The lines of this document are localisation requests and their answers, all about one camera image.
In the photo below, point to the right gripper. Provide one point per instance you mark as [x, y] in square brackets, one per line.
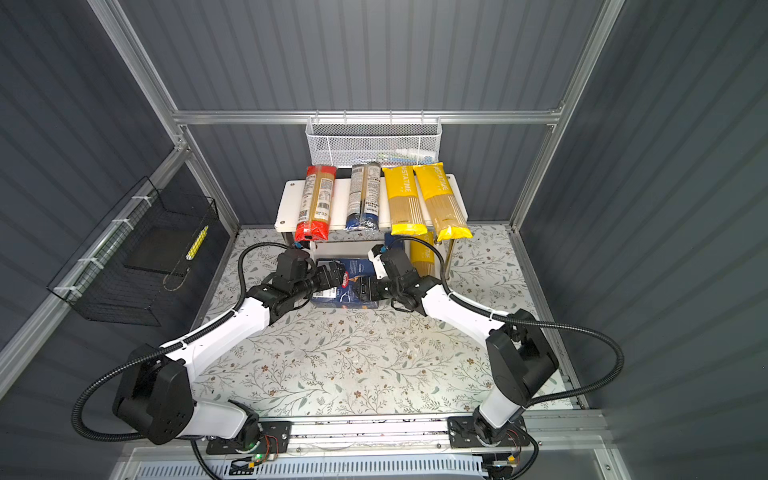
[366, 284]

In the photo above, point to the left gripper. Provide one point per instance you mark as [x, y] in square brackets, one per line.
[338, 278]

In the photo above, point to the blue Barilla pasta box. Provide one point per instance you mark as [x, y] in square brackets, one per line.
[345, 296]

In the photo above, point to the blue Barilla spaghetti box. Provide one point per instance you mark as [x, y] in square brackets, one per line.
[393, 242]

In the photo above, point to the red spaghetti bag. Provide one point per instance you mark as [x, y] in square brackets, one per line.
[315, 205]

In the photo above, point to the yellow Pastatime spaghetti bag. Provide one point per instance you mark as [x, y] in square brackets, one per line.
[444, 210]
[422, 257]
[406, 215]

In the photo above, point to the dark blue spaghetti bag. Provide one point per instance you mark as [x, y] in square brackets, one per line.
[363, 202]

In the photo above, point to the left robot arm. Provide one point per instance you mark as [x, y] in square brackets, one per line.
[155, 398]

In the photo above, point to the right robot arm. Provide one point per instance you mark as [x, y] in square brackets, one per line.
[520, 357]

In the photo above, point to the white two-tier shelf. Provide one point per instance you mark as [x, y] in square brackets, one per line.
[342, 243]

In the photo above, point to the yellow marker pen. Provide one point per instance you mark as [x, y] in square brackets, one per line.
[196, 244]

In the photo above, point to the pens in white basket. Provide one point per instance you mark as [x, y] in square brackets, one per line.
[408, 156]

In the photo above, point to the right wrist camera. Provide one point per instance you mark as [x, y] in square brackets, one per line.
[375, 257]

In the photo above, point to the white wire mesh basket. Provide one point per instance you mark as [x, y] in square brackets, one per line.
[346, 144]

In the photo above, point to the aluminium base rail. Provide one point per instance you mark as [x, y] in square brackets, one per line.
[430, 433]

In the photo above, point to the black wire basket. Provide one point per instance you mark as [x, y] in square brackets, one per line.
[136, 274]

